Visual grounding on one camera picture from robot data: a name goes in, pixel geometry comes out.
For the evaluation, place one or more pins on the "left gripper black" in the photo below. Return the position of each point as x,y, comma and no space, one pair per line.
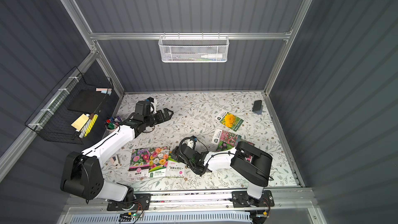
155,117

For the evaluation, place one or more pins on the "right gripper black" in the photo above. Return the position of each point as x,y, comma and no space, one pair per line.
185,153

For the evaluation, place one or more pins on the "mixed ranunculus seed packet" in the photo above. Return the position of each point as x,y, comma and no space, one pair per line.
159,157

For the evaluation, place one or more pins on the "pink flowers white seed packet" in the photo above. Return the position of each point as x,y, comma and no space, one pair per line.
226,136

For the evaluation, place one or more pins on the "green leaf purple seed packet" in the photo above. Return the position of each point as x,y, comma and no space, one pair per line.
222,146

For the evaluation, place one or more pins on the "purple pink flower seed packet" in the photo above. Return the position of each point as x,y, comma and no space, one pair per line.
139,164

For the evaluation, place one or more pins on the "sunflowers moss rose seed packet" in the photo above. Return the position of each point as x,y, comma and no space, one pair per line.
175,169

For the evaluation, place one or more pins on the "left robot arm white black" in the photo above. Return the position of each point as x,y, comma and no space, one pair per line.
82,173

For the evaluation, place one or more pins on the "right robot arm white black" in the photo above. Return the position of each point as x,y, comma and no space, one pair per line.
252,163

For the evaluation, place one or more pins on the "yellow marigold seed packet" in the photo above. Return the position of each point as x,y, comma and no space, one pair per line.
229,120

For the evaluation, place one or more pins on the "pink pen cup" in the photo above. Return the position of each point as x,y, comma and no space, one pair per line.
112,123

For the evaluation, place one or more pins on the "yellow highlighter pen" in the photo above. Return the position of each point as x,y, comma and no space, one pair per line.
88,126

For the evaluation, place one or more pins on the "black notebook in basket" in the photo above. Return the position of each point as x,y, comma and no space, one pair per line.
87,101

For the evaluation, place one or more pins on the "black phone-like device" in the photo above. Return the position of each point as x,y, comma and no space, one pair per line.
257,107

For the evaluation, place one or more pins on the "white tube in basket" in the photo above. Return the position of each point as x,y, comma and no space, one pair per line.
214,57

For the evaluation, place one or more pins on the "yellow sticky note pad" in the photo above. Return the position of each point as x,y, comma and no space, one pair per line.
80,122

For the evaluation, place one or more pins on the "white wire mesh basket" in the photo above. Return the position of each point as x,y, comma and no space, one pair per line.
179,50

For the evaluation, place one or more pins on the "black wire wall basket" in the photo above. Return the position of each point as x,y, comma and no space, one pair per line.
69,115

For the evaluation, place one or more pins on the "aluminium front rail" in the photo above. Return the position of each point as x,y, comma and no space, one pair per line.
200,200

